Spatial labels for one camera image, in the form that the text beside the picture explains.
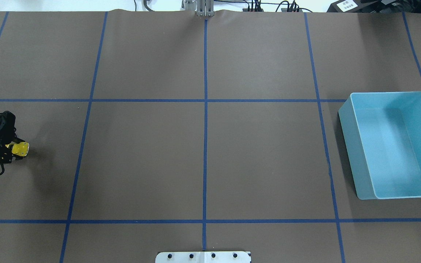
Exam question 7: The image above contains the yellow beetle toy car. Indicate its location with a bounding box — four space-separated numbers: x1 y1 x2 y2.
5 142 30 158

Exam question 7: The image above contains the light blue plastic bin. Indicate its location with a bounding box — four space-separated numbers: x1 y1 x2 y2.
338 91 421 200

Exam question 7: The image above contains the black box with white label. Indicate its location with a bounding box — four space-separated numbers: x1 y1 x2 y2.
326 0 367 13

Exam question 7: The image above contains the aluminium frame post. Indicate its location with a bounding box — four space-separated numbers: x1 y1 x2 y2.
181 0 215 17

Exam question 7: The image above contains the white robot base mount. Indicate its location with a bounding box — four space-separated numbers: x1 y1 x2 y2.
155 251 252 263

